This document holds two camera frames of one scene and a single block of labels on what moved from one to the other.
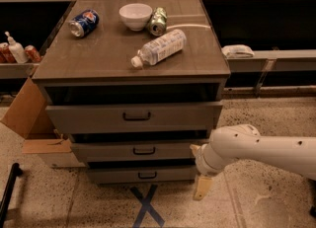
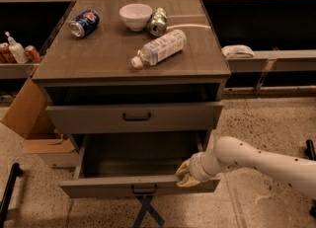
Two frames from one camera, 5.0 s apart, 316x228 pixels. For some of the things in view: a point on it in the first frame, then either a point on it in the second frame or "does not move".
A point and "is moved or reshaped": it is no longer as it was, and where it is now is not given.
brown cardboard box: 32,119 does not move
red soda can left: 6,56 does not move
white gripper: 201,162 -> 197,168
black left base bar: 16,171 does not move
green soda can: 158,22 does not move
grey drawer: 137,151 is moved or reshaped
